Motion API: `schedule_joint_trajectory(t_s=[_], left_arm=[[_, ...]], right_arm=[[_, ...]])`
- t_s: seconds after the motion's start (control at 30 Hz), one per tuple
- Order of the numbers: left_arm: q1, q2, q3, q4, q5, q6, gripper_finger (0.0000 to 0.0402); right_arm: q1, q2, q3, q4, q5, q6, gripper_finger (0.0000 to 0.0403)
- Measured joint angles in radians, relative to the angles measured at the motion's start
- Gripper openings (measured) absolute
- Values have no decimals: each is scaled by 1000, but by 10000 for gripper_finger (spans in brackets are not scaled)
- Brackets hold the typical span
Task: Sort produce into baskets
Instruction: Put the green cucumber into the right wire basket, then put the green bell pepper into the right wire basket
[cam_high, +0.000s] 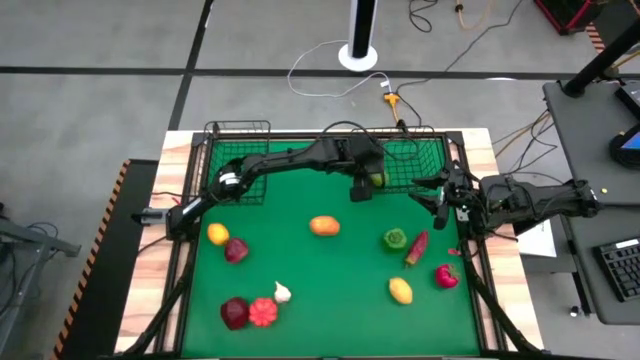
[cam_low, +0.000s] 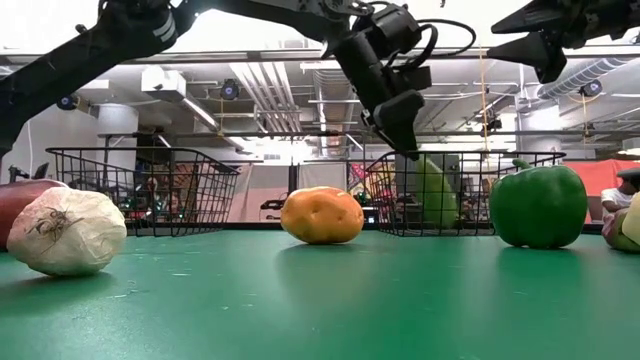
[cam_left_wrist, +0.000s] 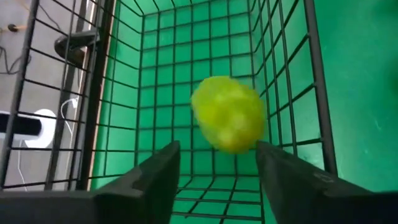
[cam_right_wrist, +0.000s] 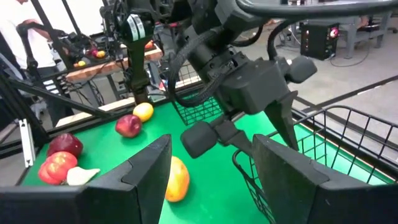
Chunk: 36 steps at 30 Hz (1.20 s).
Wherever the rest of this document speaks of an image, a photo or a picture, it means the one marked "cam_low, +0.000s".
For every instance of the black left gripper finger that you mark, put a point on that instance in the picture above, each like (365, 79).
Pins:
(397, 122)

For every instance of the white ceiling air unit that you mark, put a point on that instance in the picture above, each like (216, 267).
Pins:
(162, 82)

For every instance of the red cloth curtain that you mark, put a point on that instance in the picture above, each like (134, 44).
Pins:
(595, 180)

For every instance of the grey overhead frame beam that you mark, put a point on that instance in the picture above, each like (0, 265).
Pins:
(250, 54)

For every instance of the long ceiling light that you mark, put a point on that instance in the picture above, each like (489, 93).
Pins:
(200, 112)

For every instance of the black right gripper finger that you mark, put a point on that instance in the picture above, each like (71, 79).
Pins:
(540, 17)
(535, 52)

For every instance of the green table mat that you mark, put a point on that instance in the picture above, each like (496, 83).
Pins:
(320, 310)

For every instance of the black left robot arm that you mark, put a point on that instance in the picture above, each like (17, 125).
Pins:
(125, 30)

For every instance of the black monitor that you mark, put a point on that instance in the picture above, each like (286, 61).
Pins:
(41, 171)

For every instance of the dark red mango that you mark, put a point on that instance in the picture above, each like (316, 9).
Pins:
(15, 200)

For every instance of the long red chili pepper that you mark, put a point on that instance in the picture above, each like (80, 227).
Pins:
(617, 235)

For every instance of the white round column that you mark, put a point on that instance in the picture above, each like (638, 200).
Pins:
(117, 122)

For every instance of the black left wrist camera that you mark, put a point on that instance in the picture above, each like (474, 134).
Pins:
(415, 78)

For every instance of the green bell pepper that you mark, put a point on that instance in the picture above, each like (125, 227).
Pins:
(540, 205)

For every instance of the silver ribbed ceiling duct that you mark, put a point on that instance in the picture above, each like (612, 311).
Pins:
(580, 75)
(334, 105)

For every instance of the white garlic bulb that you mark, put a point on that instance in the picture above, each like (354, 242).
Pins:
(75, 235)

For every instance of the black upright post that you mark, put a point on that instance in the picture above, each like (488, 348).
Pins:
(293, 177)

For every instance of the green cucumber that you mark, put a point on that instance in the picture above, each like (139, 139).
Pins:
(437, 195)

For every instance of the colourful patterned banner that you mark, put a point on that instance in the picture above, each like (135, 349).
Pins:
(360, 180)

